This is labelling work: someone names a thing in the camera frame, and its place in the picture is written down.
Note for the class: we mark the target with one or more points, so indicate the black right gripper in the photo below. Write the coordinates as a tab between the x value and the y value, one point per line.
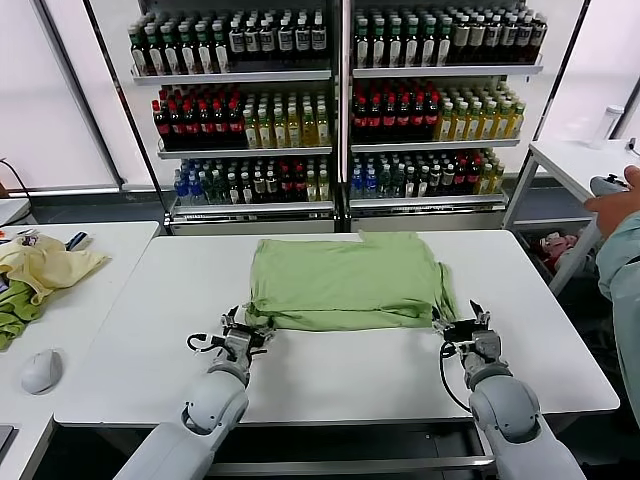
457	332

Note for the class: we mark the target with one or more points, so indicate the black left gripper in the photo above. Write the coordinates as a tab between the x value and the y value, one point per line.
259	340

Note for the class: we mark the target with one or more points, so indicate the light green t-shirt red print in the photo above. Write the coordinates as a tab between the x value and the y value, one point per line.
340	285

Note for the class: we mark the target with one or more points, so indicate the grey handheld controller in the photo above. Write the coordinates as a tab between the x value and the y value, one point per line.
602	185

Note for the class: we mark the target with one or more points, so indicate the person forearm teal sleeve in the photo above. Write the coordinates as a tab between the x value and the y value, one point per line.
625	280

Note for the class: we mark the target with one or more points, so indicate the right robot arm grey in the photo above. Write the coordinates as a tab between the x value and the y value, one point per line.
505	405

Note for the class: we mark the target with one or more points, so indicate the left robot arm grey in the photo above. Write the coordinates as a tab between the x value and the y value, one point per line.
215	405

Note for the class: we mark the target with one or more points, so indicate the person's bare hand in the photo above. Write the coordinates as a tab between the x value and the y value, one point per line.
617	212

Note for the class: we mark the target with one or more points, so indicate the grey storage bin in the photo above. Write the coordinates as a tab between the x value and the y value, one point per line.
537	260

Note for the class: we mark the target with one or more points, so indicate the metal drink shelf rack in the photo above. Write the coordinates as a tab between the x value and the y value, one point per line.
250	224
425	220

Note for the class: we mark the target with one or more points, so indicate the pink red plush toy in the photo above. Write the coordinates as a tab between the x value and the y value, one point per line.
552	246

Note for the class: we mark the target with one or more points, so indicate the silver shelf board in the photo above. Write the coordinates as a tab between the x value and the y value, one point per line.
425	202
245	152
445	71
435	146
230	77
250	206

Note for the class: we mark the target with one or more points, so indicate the white side table right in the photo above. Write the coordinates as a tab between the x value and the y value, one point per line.
575	256

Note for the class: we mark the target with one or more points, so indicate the white cap dark tea bottle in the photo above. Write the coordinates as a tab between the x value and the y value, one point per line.
423	185
233	191
435	185
447	185
246	191
259	191
271	191
410	185

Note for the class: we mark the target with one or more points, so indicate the clear green label bottle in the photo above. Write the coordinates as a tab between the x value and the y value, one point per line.
208	191
220	191
383	185
397	185

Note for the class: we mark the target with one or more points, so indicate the red cap cola bottle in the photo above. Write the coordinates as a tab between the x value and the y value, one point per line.
431	120
175	127
161	127
285	191
298	191
205	127
472	185
417	120
219	127
374	120
190	127
359	120
460	185
234	127
403	120
389	120

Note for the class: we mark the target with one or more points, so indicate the yellow juice bottle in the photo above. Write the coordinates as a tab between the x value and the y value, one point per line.
444	127
515	127
496	185
484	185
458	127
472	127
250	132
264	132
486	127
324	191
500	127
294	132
309	132
279	132
324	132
311	191

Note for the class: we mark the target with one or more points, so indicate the grey white cloth item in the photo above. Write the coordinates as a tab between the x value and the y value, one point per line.
589	262

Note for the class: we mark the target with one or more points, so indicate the blue label water bottle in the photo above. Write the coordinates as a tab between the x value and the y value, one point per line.
370	185
182	191
196	191
357	185

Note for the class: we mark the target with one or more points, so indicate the grey main table underframe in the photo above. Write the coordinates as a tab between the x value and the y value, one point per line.
350	462

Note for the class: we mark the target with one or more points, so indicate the navy white striped object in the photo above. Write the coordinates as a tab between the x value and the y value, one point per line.
77	241

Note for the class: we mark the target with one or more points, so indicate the pale yellow garment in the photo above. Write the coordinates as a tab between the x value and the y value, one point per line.
55	265

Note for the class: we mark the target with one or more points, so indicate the white computer mouse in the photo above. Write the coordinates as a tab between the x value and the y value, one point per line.
42	372

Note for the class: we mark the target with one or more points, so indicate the lime green garment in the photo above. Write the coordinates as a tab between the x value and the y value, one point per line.
15	315

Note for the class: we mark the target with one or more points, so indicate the small purple white tag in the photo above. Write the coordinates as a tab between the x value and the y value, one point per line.
30	239

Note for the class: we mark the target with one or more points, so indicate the grey laptop corner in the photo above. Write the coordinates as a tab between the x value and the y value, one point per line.
6	437

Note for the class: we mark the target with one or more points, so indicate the green cap tea bottle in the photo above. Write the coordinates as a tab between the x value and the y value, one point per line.
444	52
222	60
206	60
361	52
378	52
428	52
412	52
141	60
157	60
190	60
395	52
173	60

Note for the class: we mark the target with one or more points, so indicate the white cap dark label bottle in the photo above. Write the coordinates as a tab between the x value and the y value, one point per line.
253	42
286	42
237	42
269	42
302	42
318	42

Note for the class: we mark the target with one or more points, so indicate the tan label dark bottle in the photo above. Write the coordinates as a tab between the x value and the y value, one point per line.
538	37
508	37
492	37
523	37
476	37
461	37

